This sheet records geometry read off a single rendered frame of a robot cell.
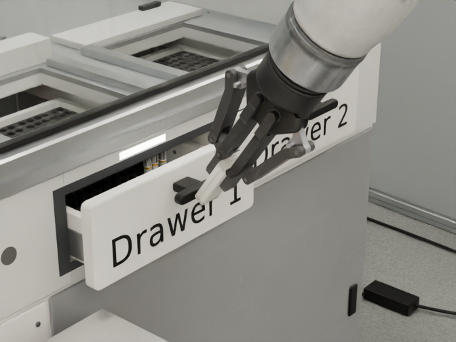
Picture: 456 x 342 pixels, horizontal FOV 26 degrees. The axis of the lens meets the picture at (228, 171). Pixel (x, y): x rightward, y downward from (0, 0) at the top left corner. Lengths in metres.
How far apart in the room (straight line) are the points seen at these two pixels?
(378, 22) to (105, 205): 0.38
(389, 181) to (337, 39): 2.24
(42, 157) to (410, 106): 2.03
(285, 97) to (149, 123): 0.27
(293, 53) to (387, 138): 2.16
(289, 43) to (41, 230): 0.37
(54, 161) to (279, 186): 0.46
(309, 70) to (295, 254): 0.65
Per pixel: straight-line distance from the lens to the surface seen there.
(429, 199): 3.09
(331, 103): 1.44
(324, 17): 0.93
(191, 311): 1.41
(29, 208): 1.13
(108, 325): 1.20
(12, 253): 1.13
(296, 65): 0.97
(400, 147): 3.10
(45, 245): 1.16
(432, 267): 2.88
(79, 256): 1.18
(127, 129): 1.20
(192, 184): 1.18
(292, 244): 1.57
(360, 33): 0.93
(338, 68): 0.97
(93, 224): 1.11
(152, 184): 1.16
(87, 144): 1.16
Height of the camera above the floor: 1.42
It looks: 25 degrees down
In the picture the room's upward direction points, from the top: straight up
